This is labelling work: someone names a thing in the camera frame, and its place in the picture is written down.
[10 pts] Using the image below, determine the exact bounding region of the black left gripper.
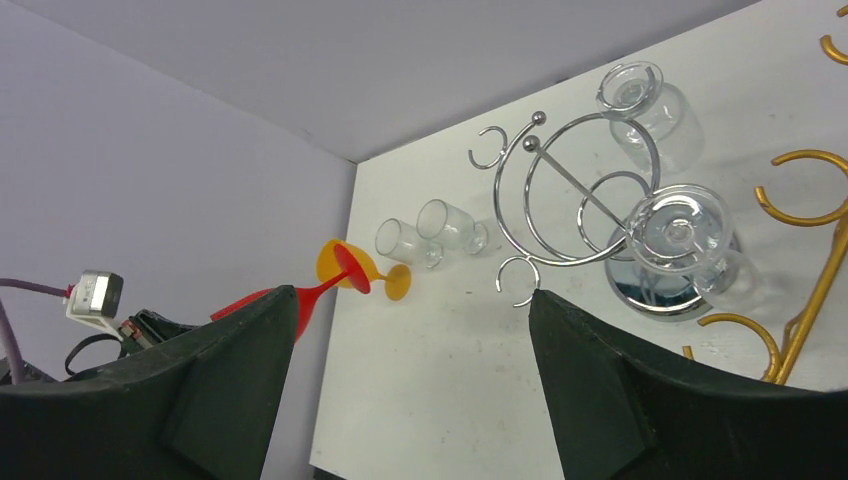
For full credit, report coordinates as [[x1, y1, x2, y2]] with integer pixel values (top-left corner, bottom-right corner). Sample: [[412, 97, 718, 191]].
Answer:
[[1, 285, 298, 479]]

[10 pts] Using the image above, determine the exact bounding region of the patterned clear glass goblet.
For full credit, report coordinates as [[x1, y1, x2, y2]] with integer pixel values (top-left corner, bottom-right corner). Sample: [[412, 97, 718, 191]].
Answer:
[[416, 198, 489, 255]]

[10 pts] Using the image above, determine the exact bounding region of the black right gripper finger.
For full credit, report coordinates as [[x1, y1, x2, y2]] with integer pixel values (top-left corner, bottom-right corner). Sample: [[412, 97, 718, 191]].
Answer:
[[529, 290, 847, 479]]

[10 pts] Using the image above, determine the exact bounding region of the gold wire glass rack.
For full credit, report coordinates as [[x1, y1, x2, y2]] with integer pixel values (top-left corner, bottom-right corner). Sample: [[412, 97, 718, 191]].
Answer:
[[682, 26, 848, 387]]

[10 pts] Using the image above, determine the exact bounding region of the clear stemmed wine glass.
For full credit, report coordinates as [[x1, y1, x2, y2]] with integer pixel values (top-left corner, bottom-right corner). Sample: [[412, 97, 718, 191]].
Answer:
[[625, 184, 767, 312]]

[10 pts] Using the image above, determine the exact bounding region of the red plastic wine glass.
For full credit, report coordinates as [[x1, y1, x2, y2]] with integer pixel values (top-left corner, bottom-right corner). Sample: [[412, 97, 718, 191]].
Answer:
[[209, 243, 372, 346]]

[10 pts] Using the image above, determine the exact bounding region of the yellow plastic wine glass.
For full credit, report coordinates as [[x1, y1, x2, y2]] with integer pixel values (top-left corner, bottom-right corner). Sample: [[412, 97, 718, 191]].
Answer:
[[315, 239, 412, 301]]

